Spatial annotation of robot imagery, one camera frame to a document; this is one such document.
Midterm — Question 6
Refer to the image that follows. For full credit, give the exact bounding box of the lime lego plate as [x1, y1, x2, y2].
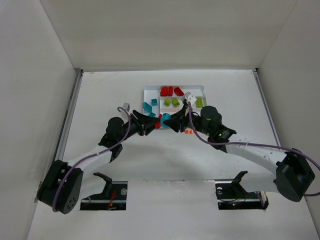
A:
[171, 98, 180, 108]

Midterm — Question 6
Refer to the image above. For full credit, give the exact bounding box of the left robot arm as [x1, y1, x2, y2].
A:
[36, 107, 160, 215]

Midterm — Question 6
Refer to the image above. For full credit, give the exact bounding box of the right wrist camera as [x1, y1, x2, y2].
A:
[182, 92, 197, 105]

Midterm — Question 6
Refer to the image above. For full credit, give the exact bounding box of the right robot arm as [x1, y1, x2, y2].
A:
[163, 106, 315, 202]

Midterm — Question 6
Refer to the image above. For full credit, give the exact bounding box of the teal rounded lego brick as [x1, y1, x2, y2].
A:
[160, 113, 171, 129]

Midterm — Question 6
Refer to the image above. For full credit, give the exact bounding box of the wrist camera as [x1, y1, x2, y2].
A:
[121, 102, 130, 121]
[182, 92, 197, 105]

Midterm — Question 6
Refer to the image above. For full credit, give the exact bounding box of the red long lego brick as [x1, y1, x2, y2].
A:
[173, 87, 185, 97]

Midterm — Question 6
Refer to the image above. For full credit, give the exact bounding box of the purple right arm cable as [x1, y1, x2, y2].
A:
[186, 101, 320, 197]

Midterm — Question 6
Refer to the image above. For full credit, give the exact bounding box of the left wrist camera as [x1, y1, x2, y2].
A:
[121, 102, 130, 121]

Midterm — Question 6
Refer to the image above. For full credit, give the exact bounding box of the white compartment tray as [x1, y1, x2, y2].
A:
[142, 85, 207, 117]

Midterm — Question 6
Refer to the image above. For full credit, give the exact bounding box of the teal lego in tray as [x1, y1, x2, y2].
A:
[151, 98, 158, 106]

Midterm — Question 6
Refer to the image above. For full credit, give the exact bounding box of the lime lego brick cluster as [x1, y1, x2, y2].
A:
[196, 98, 204, 108]

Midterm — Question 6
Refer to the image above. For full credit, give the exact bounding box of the red rounded lego brick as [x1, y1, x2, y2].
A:
[160, 86, 169, 97]

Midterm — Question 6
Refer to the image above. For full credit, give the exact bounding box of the teal lego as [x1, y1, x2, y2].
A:
[142, 101, 153, 113]
[151, 98, 158, 106]

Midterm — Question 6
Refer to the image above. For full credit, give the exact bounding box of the lime small lego brick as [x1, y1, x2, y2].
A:
[164, 99, 171, 106]

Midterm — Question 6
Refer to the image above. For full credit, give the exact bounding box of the red lego brick cluster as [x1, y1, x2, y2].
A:
[168, 86, 174, 97]

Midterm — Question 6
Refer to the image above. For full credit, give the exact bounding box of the red long brick cluster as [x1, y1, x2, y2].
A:
[155, 114, 162, 129]

